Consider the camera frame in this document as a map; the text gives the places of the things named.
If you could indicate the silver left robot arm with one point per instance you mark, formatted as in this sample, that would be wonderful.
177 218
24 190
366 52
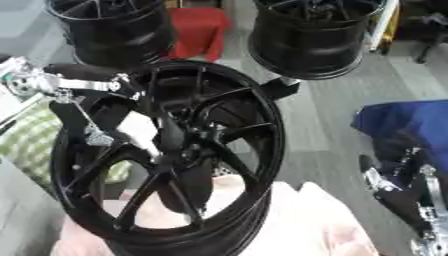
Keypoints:
23 81

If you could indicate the black spoked wheel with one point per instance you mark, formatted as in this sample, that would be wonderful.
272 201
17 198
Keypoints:
269 133

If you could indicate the dark office chair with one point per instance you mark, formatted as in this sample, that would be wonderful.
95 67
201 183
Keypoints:
429 30

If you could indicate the black wheel support block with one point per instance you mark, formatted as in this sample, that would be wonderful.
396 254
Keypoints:
281 88

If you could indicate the white pin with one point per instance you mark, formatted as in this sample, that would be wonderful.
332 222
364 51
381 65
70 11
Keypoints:
137 131

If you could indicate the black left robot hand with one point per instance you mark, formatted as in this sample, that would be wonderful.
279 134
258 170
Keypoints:
93 75

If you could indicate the black wheel rim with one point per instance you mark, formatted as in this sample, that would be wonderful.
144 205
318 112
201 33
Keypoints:
116 33
315 50

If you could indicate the blue fabric bundle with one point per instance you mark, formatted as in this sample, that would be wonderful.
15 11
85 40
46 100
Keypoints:
414 116

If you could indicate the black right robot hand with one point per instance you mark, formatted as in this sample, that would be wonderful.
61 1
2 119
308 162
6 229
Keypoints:
402 200

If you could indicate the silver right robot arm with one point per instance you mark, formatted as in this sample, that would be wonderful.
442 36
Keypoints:
431 245

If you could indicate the red cloth-covered stand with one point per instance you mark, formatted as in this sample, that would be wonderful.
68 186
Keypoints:
198 31

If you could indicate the white and yellow frame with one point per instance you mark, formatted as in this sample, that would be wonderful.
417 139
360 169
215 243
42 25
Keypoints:
385 23

